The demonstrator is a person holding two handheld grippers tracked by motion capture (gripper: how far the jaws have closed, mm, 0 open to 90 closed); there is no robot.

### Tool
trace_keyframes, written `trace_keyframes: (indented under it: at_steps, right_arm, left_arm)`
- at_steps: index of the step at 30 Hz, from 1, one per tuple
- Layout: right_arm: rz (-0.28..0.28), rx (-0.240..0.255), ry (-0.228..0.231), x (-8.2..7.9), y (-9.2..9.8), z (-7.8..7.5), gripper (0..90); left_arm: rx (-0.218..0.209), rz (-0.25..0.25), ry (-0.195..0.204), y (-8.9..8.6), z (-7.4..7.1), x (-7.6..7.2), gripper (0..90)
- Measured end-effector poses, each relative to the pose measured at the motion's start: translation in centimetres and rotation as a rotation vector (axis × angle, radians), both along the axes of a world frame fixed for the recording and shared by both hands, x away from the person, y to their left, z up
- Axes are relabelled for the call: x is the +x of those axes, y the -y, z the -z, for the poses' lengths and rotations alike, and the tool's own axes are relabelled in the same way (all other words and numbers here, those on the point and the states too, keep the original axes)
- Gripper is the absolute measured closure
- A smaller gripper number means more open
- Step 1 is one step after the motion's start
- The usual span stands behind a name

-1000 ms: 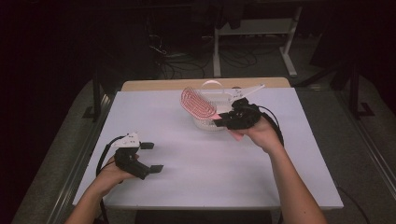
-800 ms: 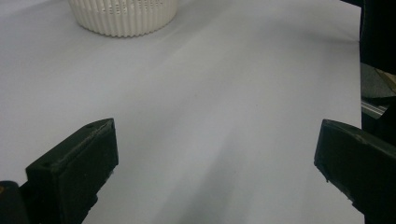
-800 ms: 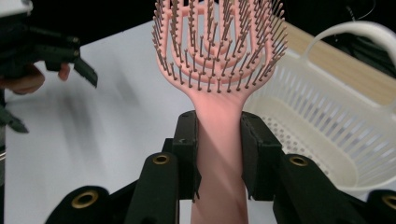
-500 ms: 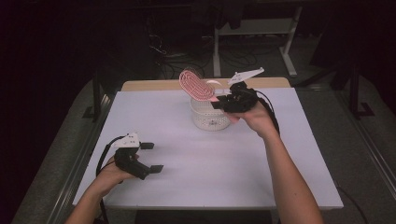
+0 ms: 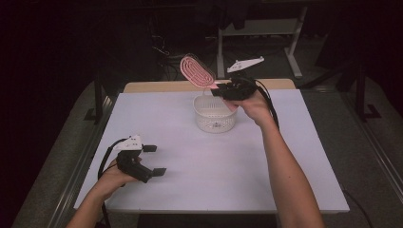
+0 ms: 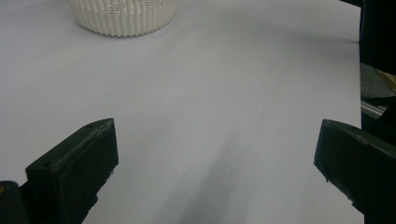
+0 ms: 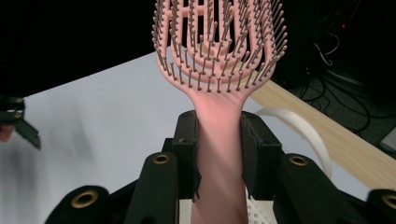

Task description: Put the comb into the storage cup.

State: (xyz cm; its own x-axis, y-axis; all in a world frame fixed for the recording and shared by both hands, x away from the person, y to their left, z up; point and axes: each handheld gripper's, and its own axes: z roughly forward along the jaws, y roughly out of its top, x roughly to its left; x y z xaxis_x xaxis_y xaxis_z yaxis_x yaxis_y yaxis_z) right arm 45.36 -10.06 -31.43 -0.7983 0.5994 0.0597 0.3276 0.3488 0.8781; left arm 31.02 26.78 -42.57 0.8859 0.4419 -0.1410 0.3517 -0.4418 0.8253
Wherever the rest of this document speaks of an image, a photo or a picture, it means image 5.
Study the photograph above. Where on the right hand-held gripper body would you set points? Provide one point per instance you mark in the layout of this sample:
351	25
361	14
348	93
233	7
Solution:
240	88

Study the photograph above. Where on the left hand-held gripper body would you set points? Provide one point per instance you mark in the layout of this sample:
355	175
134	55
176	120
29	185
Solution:
131	166

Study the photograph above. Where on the white plastic basket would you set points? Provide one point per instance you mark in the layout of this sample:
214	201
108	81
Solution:
215	122

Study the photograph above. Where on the pink hairbrush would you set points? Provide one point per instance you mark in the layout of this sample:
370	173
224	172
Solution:
196	71

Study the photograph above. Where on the person's left hand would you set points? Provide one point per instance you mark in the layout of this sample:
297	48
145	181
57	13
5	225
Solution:
111	180

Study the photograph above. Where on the person's right hand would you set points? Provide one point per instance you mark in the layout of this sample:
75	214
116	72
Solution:
255	109

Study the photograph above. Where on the wooden table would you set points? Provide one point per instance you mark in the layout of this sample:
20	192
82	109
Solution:
158	86

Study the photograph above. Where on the black metal stand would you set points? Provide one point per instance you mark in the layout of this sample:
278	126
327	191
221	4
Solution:
99	101
361	95

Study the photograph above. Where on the white metal desk frame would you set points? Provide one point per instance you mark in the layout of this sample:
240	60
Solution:
269	27

